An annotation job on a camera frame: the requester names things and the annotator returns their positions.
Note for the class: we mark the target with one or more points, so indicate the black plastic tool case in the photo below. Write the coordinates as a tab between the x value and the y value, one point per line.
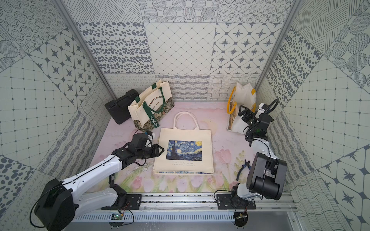
118	109

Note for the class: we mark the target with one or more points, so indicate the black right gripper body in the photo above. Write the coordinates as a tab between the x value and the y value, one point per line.
250	120

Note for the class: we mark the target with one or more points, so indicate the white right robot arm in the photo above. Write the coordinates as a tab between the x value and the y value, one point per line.
267	172

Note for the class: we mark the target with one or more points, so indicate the green handled exhibition tote bag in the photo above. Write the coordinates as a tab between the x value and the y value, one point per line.
151	106

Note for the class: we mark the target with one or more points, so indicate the circuit board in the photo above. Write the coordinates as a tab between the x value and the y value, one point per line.
116	220
240	218

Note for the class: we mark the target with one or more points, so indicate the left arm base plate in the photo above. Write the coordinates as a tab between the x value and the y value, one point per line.
126	201

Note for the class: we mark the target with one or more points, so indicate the aluminium mounting rail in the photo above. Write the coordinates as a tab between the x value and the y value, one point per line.
205	202

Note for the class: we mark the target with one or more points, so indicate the right circuit board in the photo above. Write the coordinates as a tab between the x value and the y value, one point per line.
240	218

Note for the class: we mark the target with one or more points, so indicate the yellow handled white bag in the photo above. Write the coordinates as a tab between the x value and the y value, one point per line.
240	95

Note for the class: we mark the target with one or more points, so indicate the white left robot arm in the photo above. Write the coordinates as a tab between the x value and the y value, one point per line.
63	201

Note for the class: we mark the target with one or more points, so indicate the left circuit board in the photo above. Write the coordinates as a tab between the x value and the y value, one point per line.
116	220

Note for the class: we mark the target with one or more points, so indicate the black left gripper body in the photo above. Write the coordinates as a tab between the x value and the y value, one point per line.
151	150

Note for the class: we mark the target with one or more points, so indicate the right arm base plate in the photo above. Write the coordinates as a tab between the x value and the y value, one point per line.
225	202

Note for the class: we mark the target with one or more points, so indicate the starry night canvas tote bag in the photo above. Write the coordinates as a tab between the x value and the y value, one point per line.
186	152

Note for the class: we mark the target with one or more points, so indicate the blue handled pliers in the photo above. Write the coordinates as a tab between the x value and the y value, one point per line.
243	171

